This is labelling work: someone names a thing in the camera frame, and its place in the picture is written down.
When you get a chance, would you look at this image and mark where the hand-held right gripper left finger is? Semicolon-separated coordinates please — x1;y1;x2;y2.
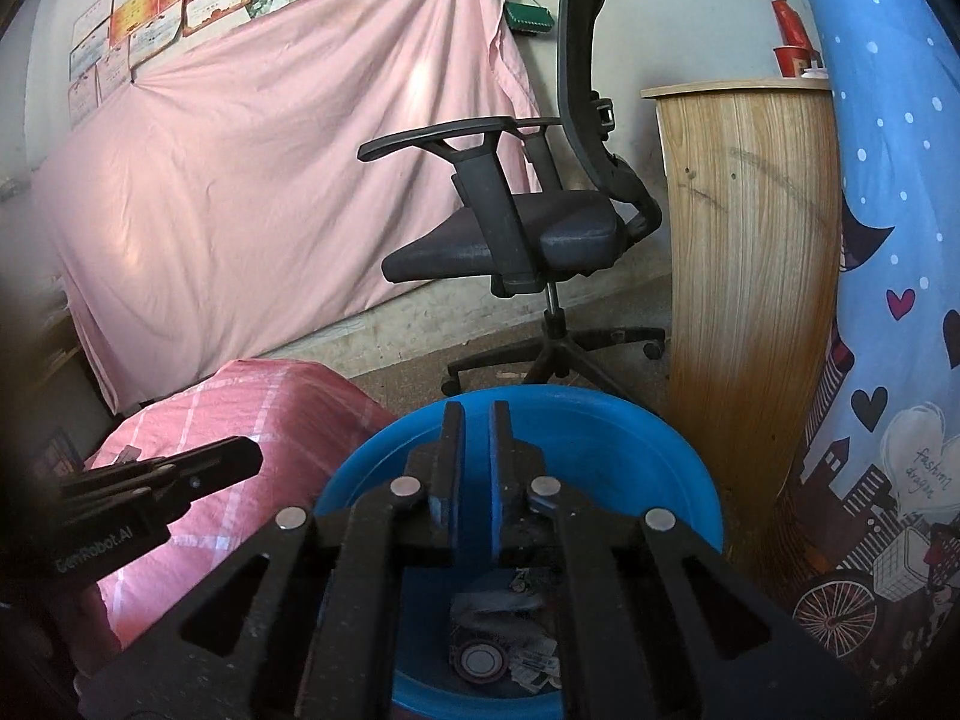
75;401;462;720

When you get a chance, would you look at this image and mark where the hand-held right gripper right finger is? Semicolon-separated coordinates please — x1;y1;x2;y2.
489;400;872;720

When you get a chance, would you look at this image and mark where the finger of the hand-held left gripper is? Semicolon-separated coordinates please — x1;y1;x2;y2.
58;436;263;533

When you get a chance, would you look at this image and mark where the blue plastic basin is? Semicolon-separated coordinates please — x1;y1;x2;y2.
315;384;727;720

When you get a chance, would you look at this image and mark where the grey newspaper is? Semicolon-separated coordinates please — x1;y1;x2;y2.
450;589;552;644

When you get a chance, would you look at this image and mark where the round white red lid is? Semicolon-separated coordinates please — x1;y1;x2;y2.
454;634;513;685

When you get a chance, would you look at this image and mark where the black office chair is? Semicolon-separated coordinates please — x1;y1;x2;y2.
358;0;667;398

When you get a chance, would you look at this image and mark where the wooden cabinet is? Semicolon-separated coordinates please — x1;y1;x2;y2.
641;79;845;616

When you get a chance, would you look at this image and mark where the green hanging pouch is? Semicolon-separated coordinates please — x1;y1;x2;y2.
504;1;552;35

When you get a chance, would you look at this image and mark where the blue printed blanket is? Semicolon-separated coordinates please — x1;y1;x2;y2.
784;0;960;720

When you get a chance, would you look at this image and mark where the red bottle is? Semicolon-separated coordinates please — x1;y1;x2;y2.
771;0;811;50

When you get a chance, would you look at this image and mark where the pink wall sheet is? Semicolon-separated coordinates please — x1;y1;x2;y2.
34;0;541;413

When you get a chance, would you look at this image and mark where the row of wall certificates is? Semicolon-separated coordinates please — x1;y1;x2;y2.
67;0;248;128

